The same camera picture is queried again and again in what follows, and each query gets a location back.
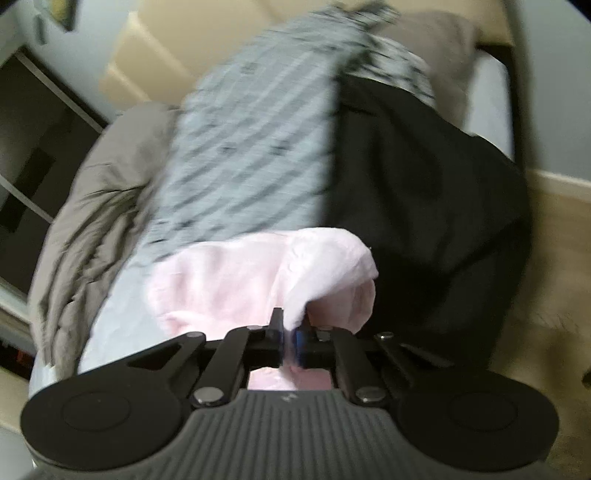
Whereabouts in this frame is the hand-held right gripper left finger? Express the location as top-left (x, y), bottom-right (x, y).
top-left (83, 308), bottom-right (283, 408)

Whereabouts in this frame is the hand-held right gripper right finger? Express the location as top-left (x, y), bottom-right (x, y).
top-left (295, 325), bottom-right (444, 406)

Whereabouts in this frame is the pink embroidered garment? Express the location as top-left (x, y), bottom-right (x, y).
top-left (145, 226), bottom-right (380, 391)

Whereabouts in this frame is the black cloth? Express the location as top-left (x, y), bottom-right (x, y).
top-left (318, 74), bottom-right (532, 370)

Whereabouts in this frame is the grey striped garment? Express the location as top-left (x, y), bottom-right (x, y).
top-left (150, 0), bottom-right (437, 259)

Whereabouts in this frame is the grey folded duvet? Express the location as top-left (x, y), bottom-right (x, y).
top-left (28, 102), bottom-right (185, 374)

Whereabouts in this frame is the black sliding wardrobe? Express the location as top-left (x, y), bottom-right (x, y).
top-left (0, 46), bottom-right (109, 296)

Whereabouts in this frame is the beige padded headboard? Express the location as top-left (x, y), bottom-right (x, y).
top-left (99, 0), bottom-right (515, 97)

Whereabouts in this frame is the grey pillow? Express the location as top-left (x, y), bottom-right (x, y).
top-left (383, 9), bottom-right (481, 93)

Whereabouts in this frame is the framed wall picture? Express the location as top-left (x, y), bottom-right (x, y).
top-left (46, 0), bottom-right (78, 32)

